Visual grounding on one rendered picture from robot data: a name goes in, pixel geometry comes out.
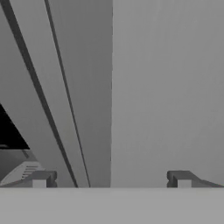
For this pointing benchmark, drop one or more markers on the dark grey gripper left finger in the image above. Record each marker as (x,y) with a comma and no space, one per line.
(43,176)

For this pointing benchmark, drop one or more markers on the grey cabinet panel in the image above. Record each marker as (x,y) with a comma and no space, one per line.
(17,87)

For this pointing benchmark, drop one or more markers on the grey vented panel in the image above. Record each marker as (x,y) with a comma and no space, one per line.
(20,167)

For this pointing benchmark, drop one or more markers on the grey fridge door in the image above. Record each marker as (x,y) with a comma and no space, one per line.
(167,87)

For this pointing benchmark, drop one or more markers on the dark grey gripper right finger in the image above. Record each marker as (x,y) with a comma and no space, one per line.
(180,176)

